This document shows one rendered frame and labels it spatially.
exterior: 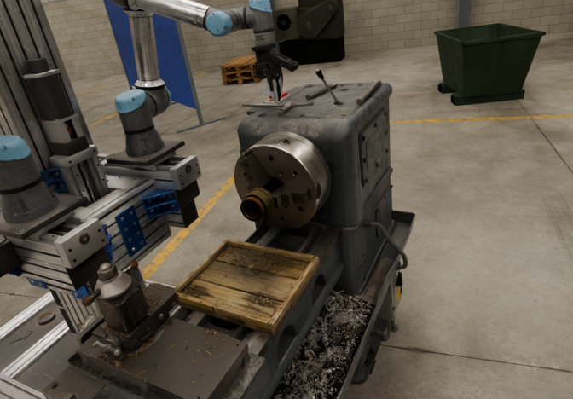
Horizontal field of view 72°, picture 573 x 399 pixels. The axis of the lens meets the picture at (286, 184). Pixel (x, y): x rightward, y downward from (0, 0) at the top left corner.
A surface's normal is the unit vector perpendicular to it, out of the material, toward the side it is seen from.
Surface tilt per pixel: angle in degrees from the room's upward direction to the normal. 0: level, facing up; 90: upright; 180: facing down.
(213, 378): 0
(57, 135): 90
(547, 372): 0
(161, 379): 0
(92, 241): 90
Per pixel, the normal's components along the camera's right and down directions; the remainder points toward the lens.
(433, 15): -0.29, 0.45
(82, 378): -0.14, -0.89
